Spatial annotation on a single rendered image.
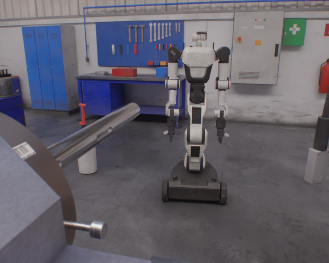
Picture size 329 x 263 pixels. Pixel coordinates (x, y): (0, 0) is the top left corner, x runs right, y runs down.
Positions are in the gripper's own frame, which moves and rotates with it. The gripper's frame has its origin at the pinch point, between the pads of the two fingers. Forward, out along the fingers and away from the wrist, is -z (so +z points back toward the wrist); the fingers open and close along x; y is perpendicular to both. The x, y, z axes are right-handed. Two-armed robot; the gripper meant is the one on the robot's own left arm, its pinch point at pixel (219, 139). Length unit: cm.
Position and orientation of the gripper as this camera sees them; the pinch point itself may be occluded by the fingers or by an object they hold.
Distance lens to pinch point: 254.0
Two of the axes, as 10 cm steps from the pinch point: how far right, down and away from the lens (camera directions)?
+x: -1.1, 1.0, -9.9
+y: 9.9, 0.3, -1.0
